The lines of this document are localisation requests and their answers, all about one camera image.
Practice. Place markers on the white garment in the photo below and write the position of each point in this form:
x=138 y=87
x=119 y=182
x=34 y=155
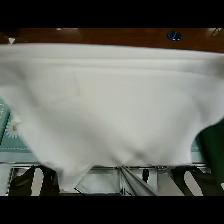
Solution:
x=110 y=100

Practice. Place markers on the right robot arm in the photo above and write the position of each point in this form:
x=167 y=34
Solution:
x=213 y=185

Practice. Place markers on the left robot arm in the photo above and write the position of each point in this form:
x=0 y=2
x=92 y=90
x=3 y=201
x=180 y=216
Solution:
x=20 y=183

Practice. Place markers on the blue round object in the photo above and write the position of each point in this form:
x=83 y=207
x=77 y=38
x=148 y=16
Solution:
x=174 y=36

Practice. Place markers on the silver frame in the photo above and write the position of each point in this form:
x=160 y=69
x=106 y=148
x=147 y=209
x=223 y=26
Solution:
x=136 y=184

